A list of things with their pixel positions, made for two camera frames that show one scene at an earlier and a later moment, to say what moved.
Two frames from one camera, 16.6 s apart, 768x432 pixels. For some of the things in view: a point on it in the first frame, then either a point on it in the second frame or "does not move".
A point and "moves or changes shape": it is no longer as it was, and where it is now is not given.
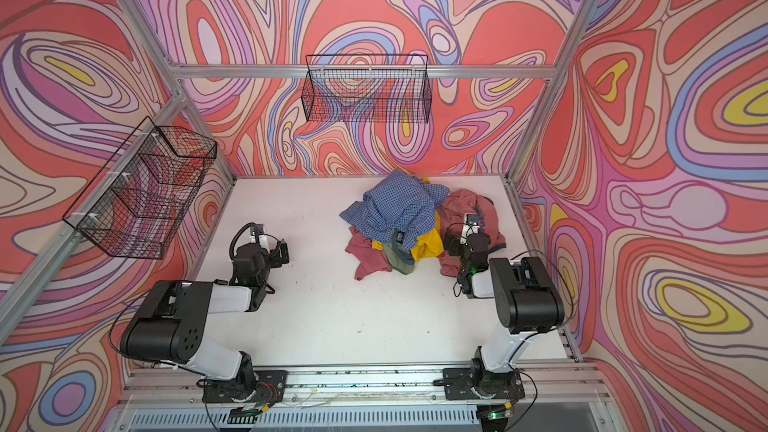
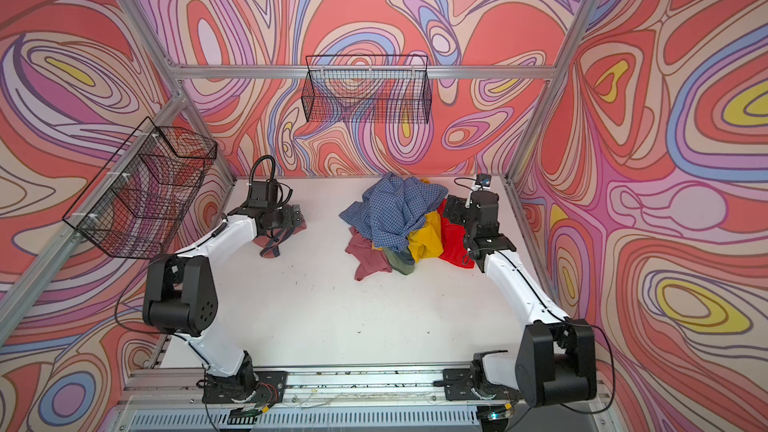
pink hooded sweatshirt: x=450 y=213 moves or changes shape
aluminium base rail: x=555 y=398 does not move
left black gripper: x=273 y=254 → x=288 y=220
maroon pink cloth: x=370 y=260 does not move
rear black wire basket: x=367 y=88 does not move
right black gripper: x=455 y=241 → x=459 y=205
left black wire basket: x=137 y=203 does not move
